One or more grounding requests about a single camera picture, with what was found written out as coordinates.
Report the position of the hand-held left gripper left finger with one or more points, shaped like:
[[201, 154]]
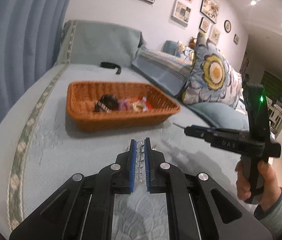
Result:
[[101, 192]]

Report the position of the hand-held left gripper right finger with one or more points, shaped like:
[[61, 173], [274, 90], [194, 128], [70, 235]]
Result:
[[178, 192]]

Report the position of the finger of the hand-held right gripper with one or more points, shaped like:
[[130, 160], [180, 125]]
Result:
[[203, 127], [194, 132]]

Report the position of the thin metal hair clip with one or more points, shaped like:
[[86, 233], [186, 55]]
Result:
[[178, 125]]

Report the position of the brown wicker basket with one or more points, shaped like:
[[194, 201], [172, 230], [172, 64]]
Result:
[[121, 123]]

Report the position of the black wristwatch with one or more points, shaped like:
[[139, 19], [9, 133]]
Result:
[[107, 102]]

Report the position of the person's right forearm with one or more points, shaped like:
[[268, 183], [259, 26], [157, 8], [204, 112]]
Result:
[[281, 205]]

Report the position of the person's right hand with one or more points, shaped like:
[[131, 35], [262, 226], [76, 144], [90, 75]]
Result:
[[267, 177]]

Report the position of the plain blue cushion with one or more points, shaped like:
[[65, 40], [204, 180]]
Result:
[[218, 115]]

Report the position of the white chair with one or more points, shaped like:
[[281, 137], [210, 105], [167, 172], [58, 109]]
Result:
[[277, 112]]

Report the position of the large floral pillow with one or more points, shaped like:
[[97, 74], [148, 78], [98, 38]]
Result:
[[213, 72]]

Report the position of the small floral pillow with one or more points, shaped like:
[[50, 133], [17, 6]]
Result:
[[184, 50]]

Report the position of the striped blue seat cushion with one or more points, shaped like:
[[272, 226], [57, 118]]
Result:
[[156, 62]]

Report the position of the brown plush toy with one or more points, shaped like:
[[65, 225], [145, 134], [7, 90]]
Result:
[[193, 42]]

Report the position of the black band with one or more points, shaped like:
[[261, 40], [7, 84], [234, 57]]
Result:
[[107, 65]]

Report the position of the ceiling light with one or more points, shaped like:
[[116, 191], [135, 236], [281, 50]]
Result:
[[253, 2]]

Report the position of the blue curtain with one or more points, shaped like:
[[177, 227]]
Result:
[[18, 42]]

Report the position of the tiny dark picture frame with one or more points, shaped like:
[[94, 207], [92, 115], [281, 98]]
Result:
[[236, 39]]

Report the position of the small butterfly picture frame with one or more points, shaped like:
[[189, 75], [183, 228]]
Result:
[[215, 33]]

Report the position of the round black wall frame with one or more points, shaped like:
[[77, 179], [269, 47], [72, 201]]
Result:
[[227, 26]]

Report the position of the small dark picture frame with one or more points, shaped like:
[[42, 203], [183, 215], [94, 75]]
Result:
[[204, 25]]

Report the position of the white picture frame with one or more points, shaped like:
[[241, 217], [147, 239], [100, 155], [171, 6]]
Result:
[[181, 12]]

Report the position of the floral picture frame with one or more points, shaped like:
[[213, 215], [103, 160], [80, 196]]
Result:
[[209, 6]]

